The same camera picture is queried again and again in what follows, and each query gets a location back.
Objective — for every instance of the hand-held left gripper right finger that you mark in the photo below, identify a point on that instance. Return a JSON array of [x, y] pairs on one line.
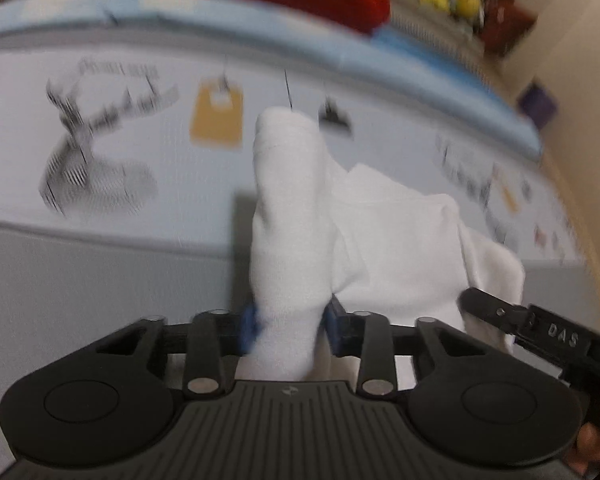
[[334, 332]]

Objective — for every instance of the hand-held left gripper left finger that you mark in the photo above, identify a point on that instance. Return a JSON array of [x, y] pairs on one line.
[[250, 329]]

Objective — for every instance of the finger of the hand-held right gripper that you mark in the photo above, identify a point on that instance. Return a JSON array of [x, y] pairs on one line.
[[485, 307]]

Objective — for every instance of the white small garment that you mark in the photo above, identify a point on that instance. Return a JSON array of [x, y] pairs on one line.
[[290, 210]]

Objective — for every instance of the person's right hand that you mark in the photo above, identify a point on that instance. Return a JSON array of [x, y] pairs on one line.
[[589, 452]]

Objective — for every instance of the grey mattress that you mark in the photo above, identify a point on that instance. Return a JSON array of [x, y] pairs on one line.
[[80, 285]]

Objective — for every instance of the purple box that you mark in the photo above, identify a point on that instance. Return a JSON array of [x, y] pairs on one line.
[[539, 104]]

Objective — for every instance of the light blue sheet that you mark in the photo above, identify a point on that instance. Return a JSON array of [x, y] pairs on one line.
[[430, 85]]

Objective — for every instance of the red-brown box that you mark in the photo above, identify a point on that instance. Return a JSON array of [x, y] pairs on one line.
[[507, 25]]

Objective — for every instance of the printed pale bed sheet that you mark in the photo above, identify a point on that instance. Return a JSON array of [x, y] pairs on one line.
[[20, 135]]

